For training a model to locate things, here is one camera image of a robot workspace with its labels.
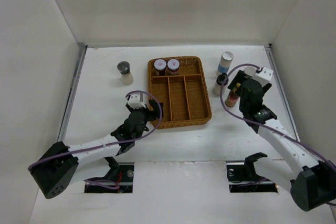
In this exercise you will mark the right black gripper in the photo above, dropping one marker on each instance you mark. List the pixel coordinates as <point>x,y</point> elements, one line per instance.
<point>239,78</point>

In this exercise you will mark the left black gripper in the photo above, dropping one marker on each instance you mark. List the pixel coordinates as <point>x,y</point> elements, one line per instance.
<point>154,106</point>

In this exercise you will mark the red chili sauce bottle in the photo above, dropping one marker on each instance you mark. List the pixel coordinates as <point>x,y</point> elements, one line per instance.
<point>232,98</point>

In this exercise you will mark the white-lid dark sauce jar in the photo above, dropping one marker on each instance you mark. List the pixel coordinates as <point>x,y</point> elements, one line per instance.
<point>160,67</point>

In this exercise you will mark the white-lid brown sauce jar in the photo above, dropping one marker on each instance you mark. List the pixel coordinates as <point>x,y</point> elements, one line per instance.
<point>173,66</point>

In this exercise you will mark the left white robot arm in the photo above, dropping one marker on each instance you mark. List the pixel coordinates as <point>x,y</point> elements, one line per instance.
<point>94,162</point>

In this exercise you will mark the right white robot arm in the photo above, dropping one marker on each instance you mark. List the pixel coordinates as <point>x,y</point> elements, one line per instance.
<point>310,178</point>

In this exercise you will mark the silver-cap blue-label grain jar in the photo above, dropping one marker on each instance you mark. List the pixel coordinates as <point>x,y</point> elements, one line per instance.
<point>250,71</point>

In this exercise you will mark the black-top white powder shaker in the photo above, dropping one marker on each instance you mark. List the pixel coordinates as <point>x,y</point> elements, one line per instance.
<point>221,80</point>

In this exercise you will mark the silver-cap blue-label tall jar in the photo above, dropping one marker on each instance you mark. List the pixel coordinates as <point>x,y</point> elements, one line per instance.
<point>225,62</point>

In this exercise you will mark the brown wicker divided basket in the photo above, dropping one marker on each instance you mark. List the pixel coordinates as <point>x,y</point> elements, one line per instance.
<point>184,93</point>

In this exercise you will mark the black-cap white powder grinder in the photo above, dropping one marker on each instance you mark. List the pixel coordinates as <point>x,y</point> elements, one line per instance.
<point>126,75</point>

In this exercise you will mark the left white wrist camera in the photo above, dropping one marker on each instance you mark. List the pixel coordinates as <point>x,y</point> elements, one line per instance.
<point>135,101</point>

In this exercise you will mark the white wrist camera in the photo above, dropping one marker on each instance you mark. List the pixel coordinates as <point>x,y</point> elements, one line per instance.
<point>135,101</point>
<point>264,76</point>

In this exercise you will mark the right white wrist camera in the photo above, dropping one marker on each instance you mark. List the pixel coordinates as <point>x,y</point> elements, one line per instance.
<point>264,76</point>

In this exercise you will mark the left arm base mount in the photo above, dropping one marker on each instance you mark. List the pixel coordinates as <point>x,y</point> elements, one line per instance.
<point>118,179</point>

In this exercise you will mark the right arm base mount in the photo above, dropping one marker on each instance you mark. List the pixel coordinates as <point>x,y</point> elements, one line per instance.
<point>243,178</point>

